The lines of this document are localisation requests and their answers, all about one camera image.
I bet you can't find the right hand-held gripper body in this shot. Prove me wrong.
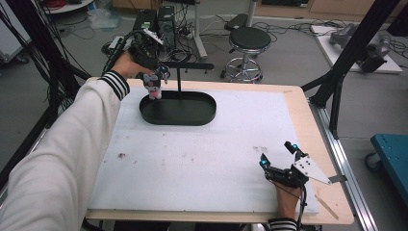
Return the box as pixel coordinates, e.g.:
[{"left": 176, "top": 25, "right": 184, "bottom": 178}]
[{"left": 264, "top": 153, "right": 332, "bottom": 190}]

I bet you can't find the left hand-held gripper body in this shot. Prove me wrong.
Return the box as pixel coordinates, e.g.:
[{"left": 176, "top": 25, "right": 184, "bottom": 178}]
[{"left": 127, "top": 28, "right": 165, "bottom": 70}]

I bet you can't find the black and white plush toy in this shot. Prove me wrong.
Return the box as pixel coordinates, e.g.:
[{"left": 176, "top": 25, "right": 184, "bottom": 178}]
[{"left": 142, "top": 73, "right": 164, "bottom": 101}]

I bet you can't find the black rack with tray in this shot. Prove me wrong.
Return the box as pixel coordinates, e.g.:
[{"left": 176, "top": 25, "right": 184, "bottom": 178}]
[{"left": 139, "top": 62, "right": 217, "bottom": 127}]

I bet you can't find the person's left hand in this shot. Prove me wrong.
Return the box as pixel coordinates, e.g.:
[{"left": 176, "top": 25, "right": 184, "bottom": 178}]
[{"left": 112, "top": 50, "right": 155, "bottom": 80}]

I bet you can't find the person's right hand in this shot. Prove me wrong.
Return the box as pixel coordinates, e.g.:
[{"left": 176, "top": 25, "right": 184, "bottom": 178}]
[{"left": 275, "top": 185, "right": 303, "bottom": 218}]

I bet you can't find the white power supply unit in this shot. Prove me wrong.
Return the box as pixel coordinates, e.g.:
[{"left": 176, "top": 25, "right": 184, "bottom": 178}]
[{"left": 108, "top": 36, "right": 125, "bottom": 54}]

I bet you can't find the thin wooden stick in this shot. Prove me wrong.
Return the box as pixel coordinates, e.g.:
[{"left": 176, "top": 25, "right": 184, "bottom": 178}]
[{"left": 314, "top": 193, "right": 340, "bottom": 221}]

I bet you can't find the white desk leg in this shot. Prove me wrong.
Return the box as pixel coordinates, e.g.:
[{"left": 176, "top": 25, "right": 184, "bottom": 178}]
[{"left": 191, "top": 0, "right": 209, "bottom": 61}]

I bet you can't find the clear plastic bag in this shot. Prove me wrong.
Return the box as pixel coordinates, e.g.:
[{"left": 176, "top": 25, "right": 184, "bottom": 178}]
[{"left": 87, "top": 7, "right": 123, "bottom": 31}]

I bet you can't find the white foam mat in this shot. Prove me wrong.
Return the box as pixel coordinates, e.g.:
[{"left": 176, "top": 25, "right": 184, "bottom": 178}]
[{"left": 88, "top": 85, "right": 320, "bottom": 216}]

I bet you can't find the black flat case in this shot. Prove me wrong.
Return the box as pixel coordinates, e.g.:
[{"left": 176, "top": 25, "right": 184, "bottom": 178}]
[{"left": 223, "top": 13, "right": 249, "bottom": 32}]

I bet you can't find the black round chrome stool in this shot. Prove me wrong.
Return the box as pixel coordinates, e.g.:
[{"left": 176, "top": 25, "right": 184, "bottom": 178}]
[{"left": 220, "top": 26, "right": 272, "bottom": 84}]

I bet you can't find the blue cart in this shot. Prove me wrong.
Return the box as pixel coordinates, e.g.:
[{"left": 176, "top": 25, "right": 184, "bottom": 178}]
[{"left": 365, "top": 134, "right": 408, "bottom": 207}]

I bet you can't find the white floor board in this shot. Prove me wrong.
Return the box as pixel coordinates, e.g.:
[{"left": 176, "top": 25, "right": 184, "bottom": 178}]
[{"left": 310, "top": 24, "right": 404, "bottom": 75}]

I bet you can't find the grey machine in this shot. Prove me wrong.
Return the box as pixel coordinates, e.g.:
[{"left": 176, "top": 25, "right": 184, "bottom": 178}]
[{"left": 329, "top": 23, "right": 392, "bottom": 73}]

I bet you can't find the wooden cabinet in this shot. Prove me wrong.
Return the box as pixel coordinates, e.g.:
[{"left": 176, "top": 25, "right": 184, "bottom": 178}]
[{"left": 254, "top": 0, "right": 408, "bottom": 23}]

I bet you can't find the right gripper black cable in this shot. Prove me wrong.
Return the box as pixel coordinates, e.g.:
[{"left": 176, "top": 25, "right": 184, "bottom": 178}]
[{"left": 296, "top": 185, "right": 309, "bottom": 229}]

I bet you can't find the small metal bracket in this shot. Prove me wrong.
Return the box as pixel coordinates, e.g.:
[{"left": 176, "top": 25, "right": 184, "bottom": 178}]
[{"left": 328, "top": 174, "right": 347, "bottom": 185}]

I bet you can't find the black metal frame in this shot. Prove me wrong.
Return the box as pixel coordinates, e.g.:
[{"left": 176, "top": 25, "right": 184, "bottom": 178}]
[
  {"left": 0, "top": 0, "right": 91, "bottom": 191},
  {"left": 300, "top": 0, "right": 402, "bottom": 140}
]

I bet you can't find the tangle of black floor cables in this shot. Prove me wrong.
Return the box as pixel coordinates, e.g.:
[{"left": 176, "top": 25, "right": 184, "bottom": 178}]
[{"left": 252, "top": 18, "right": 351, "bottom": 37}]

